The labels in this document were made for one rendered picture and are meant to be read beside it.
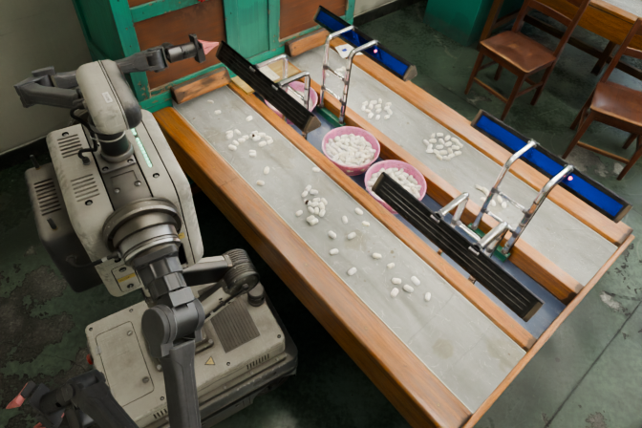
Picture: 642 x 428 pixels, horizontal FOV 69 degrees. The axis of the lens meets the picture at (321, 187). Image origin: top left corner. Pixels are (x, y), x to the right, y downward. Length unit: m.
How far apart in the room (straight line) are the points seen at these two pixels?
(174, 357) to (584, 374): 2.17
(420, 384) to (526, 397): 1.07
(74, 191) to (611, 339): 2.61
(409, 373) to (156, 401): 0.89
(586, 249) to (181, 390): 1.64
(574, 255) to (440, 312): 0.64
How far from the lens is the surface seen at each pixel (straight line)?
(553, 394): 2.66
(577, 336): 2.87
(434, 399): 1.60
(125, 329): 2.02
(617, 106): 3.60
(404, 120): 2.38
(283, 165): 2.06
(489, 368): 1.72
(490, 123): 1.93
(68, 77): 1.85
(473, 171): 2.23
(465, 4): 4.49
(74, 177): 1.14
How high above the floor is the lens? 2.23
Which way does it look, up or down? 49 degrees down
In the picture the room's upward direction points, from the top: 6 degrees clockwise
